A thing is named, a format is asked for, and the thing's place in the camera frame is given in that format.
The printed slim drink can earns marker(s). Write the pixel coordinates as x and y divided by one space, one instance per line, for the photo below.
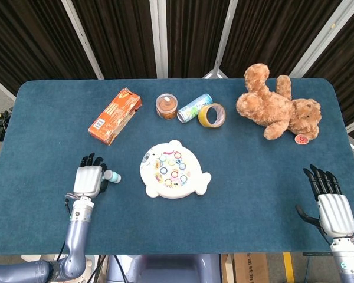
191 110

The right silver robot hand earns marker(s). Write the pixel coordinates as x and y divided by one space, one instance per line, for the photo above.
336 212

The orange cardboard snack box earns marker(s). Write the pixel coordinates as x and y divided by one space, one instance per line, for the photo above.
115 118

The dark brown pleated curtain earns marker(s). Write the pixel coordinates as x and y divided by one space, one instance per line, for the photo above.
194 35

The teal toy hammer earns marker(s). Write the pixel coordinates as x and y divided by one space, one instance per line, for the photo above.
113 176

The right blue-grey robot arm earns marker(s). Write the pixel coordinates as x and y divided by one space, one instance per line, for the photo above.
348 262

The brown cardboard box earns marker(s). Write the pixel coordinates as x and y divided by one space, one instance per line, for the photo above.
250 268

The brown teddy bear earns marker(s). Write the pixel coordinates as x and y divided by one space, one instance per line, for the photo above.
268 109

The blue velvet table cloth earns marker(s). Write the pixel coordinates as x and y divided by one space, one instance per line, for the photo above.
253 206

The blue-grey robot torso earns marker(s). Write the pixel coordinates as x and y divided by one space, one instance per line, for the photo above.
165 268

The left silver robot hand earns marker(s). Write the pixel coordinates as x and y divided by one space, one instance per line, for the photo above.
88 179

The red round hang tag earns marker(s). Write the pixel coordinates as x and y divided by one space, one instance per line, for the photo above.
301 139

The clear jar of rubber bands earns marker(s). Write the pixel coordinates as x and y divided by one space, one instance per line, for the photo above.
166 106

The white metal frame post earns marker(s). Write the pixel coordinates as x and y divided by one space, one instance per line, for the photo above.
321 38
82 38
227 35
159 38
0 85

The yellow packing tape roll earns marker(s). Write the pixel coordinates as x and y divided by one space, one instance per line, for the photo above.
205 118

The white whack-a-mole toy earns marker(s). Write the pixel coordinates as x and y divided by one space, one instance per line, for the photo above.
171 174

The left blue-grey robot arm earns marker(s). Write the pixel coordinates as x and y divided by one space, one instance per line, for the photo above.
76 236

